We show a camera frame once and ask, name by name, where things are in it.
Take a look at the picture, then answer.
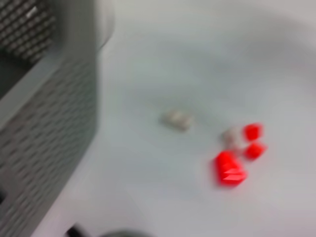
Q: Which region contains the small red brick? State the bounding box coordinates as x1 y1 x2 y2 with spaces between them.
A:
242 122 264 140
242 142 268 159

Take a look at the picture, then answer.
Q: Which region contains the grey-green perforated storage bin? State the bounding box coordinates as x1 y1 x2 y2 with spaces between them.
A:
0 0 116 237

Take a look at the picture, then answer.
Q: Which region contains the translucent white brick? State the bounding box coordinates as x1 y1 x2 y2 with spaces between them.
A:
222 126 245 149

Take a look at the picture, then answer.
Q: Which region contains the large red sloped brick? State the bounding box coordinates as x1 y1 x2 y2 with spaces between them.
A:
211 150 248 188

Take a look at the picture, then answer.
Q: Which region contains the white two-stud brick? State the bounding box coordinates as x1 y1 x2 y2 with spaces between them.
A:
159 110 195 133

